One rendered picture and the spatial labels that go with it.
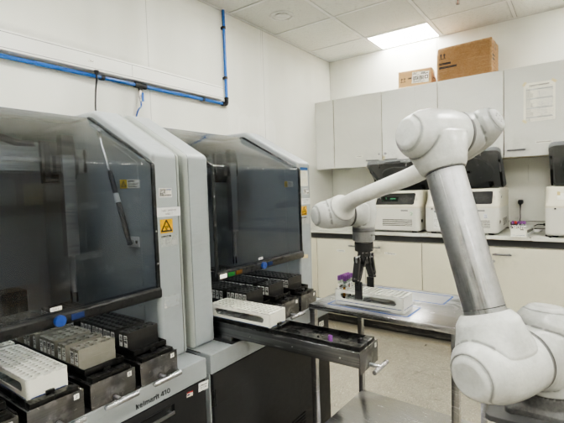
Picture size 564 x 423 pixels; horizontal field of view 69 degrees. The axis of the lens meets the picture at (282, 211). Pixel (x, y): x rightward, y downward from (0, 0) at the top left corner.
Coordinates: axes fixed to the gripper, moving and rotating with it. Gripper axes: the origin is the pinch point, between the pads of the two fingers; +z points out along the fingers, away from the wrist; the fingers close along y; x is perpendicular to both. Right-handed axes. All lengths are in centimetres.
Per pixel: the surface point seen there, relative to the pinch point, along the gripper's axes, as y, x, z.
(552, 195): 200, -49, -33
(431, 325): -10.8, -30.6, 5.8
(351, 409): 12, 14, 60
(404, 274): 190, 58, 33
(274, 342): -44.2, 12.5, 10.3
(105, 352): -92, 37, 3
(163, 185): -67, 39, -45
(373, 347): -33.3, -19.3, 8.5
